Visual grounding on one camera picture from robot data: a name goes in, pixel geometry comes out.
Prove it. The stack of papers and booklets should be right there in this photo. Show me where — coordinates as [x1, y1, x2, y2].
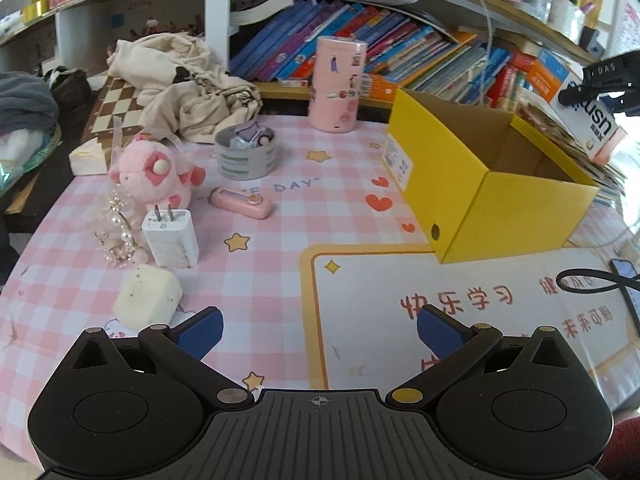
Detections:
[516, 104, 626, 202]

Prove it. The brown checkered chess board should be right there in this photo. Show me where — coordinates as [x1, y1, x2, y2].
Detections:
[80, 73, 142, 162]

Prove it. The yellow cardboard box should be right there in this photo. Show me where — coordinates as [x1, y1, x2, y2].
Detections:
[383, 90, 599, 263]

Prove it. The orange blue toothpaste box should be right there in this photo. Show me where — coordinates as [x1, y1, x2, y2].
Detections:
[527, 49, 626, 166]

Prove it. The pearl flower hair accessory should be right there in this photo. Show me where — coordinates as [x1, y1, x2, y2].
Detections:
[92, 190, 149, 266]

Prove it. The beige crumpled cloth bag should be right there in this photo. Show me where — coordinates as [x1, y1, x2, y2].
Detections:
[107, 32, 262, 144]

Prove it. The white power adapter plug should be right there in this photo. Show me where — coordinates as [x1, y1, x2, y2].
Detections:
[142, 207, 200, 269]

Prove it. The white stone-like block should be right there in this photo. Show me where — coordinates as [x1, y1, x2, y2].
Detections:
[112, 264, 182, 332]

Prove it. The white charging cable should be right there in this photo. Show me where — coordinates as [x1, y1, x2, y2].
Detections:
[462, 0, 497, 106]

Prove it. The black smartphone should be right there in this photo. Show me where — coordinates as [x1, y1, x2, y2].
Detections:
[610, 258, 640, 331]

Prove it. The row of colourful books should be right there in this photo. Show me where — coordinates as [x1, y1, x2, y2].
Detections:
[230, 0, 535, 110]

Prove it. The orange white small box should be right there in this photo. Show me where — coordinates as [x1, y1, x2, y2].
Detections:
[360, 73, 398, 102]

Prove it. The pink cylindrical canister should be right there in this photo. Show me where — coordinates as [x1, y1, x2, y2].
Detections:
[308, 36, 367, 133]

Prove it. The pink plush pig toy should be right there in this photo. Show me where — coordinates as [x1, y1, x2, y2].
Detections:
[108, 134, 206, 210]

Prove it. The white wooden bookshelf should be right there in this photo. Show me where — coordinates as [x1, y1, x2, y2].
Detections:
[1, 0, 596, 75]

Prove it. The grey tape roll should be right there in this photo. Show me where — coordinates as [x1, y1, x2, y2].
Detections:
[215, 119, 278, 181]

